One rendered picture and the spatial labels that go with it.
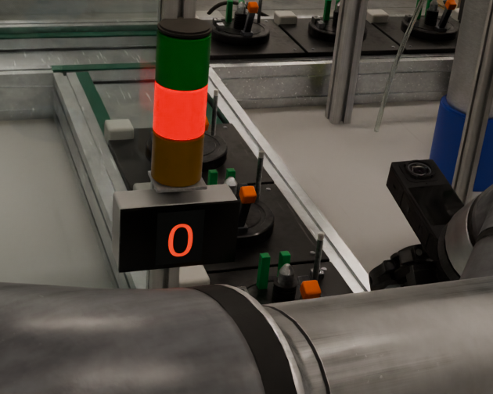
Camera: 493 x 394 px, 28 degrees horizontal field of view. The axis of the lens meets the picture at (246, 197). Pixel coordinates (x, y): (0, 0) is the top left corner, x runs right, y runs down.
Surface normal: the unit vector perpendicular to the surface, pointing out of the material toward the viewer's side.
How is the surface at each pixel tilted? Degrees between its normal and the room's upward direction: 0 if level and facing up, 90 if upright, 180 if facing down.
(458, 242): 89
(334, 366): 40
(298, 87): 90
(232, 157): 0
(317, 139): 0
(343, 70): 90
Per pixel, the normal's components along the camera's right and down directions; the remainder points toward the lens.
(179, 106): 0.01, 0.47
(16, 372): -0.02, -0.55
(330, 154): 0.08, -0.88
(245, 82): 0.30, 0.47
